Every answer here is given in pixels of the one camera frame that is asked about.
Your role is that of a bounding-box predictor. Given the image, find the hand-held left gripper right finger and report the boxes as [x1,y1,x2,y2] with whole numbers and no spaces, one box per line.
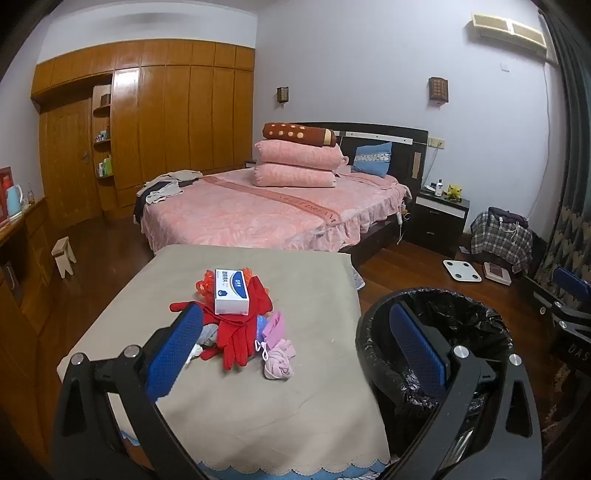
[389,301,544,480]

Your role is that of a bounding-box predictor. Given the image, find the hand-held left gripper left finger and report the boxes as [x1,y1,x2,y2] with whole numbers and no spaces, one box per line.
[51,302,206,480]

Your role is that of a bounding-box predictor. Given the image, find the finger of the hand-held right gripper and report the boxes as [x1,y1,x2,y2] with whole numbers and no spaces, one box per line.
[551,266,591,306]
[532,288,591,326]

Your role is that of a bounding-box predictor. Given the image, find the bin with black liner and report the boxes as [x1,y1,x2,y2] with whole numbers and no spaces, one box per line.
[355,287,515,462]

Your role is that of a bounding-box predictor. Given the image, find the red plastic wrapper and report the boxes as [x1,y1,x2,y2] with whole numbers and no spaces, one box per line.
[195,270,218,296]

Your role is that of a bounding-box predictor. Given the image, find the white blue tissue packet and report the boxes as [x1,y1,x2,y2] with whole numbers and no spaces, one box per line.
[215,268,250,316]

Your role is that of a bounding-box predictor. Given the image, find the pink sock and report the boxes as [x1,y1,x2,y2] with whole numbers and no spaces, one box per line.
[264,339,297,381]

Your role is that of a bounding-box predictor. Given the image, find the pink bathroom scale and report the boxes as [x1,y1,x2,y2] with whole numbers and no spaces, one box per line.
[483,261,512,286]

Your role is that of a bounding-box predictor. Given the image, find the plaid cloth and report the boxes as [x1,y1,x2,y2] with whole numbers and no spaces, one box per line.
[471,210,534,274]

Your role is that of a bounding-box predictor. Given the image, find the white bathroom scale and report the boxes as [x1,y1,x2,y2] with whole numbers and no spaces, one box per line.
[443,260,483,282]

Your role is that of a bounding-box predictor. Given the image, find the dark clothing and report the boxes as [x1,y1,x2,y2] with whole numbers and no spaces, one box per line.
[488,207,527,227]

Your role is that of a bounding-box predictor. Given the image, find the dark nightstand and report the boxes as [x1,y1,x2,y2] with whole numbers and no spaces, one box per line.
[409,189,471,258]

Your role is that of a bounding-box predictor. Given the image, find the patterned curtain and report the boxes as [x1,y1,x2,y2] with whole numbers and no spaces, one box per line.
[538,0,591,301]

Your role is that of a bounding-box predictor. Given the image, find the pink bedspread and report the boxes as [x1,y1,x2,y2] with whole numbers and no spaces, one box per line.
[141,167,411,254]

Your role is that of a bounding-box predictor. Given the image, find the small wooden stool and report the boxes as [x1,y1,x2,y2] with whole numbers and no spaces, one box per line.
[51,237,78,279]

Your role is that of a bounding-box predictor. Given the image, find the pile of clothes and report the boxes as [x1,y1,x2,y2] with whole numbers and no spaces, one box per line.
[136,171,204,206]

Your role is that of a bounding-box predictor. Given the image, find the blue patterned cloth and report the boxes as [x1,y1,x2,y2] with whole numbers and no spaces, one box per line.
[120,429,391,480]

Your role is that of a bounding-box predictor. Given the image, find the wooden sideboard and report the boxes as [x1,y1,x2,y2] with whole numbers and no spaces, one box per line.
[0,198,63,416]

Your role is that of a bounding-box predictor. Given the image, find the dark wooden bed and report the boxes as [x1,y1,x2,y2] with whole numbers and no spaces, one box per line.
[134,122,430,260]

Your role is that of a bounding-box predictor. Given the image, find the blue pillow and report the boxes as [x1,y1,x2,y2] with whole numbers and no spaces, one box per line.
[352,142,393,177]

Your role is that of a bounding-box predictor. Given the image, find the folded pink quilt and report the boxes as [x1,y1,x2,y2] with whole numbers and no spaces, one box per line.
[252,164,338,188]

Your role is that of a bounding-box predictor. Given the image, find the wooden door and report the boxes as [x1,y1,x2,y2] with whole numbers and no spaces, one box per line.
[39,97,105,228]

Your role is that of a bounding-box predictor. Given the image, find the blue kettle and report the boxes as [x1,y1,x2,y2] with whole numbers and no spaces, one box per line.
[6,185,25,217]

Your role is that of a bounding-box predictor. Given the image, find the wooden wardrobe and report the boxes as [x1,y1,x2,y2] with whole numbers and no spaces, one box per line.
[30,39,256,220]

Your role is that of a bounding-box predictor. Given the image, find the stacked pink pillows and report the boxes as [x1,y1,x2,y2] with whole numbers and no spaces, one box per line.
[254,138,348,168]

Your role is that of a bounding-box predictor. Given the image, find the red box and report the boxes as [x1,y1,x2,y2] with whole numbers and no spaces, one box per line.
[0,167,14,222]

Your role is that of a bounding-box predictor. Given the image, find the brown dotted blanket roll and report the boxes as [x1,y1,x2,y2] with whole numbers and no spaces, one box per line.
[262,122,338,147]

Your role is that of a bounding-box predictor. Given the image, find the white air conditioner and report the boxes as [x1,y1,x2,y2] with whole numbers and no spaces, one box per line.
[472,13,548,58]

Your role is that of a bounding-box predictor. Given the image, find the large wall lamp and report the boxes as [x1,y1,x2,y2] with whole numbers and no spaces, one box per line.
[428,77,450,103]

